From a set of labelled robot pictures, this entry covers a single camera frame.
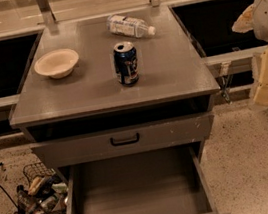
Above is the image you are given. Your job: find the blue pepsi can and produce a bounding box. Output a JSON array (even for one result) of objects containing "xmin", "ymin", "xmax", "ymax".
[{"xmin": 113, "ymin": 41, "xmax": 139, "ymax": 86}]

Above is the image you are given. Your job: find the grey top drawer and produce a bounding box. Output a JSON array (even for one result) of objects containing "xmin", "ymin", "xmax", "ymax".
[{"xmin": 31, "ymin": 113, "xmax": 214, "ymax": 169}]

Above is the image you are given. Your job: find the grey drawer cabinet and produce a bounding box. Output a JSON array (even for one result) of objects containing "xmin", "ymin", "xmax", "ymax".
[{"xmin": 0, "ymin": 0, "xmax": 241, "ymax": 214}]

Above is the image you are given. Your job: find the grey open middle drawer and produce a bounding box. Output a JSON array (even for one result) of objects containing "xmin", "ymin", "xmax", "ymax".
[{"xmin": 66, "ymin": 146, "xmax": 230, "ymax": 214}]

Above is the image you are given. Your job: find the clear plastic water bottle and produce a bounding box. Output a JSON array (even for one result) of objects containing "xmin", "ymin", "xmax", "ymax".
[{"xmin": 106, "ymin": 14, "xmax": 156, "ymax": 38}]

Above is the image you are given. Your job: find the white paper bowl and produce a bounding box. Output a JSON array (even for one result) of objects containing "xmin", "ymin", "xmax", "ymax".
[{"xmin": 34, "ymin": 48, "xmax": 80, "ymax": 79}]

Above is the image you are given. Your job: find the black drawer handle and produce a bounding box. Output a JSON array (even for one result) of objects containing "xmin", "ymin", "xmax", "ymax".
[{"xmin": 110, "ymin": 133, "xmax": 141, "ymax": 147}]

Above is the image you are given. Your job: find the black wire basket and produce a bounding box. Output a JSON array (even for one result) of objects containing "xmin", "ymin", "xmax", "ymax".
[{"xmin": 17, "ymin": 162, "xmax": 68, "ymax": 214}]

